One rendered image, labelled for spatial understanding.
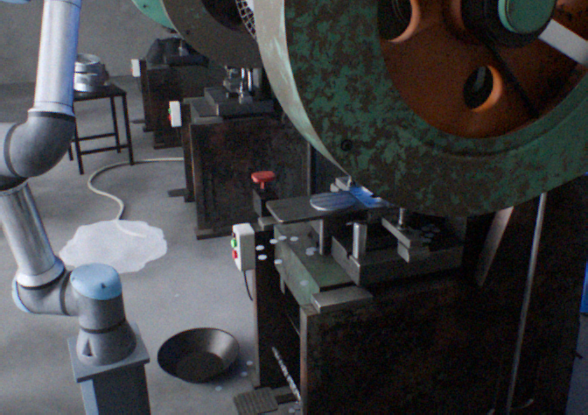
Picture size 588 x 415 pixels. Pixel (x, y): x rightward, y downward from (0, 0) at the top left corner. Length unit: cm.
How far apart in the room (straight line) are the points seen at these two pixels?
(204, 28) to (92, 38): 534
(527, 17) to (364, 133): 33
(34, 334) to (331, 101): 191
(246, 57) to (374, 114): 180
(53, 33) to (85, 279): 58
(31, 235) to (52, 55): 42
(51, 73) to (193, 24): 146
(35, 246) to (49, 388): 92
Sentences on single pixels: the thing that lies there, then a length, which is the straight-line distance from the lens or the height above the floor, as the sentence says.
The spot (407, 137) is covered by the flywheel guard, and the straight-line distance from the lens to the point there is 107.
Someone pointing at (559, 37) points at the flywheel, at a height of 126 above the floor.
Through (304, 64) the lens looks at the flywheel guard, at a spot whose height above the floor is 124.
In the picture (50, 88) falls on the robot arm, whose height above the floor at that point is 116.
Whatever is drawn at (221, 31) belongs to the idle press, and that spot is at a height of 109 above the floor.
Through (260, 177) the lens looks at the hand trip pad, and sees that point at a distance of 184.
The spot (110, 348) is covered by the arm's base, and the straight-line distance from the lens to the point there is 159.
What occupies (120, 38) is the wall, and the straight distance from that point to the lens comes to 802.
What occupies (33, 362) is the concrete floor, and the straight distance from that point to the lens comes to 248.
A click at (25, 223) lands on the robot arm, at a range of 147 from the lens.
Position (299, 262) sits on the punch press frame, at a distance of 158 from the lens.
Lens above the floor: 140
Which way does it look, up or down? 22 degrees down
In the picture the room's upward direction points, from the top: 1 degrees counter-clockwise
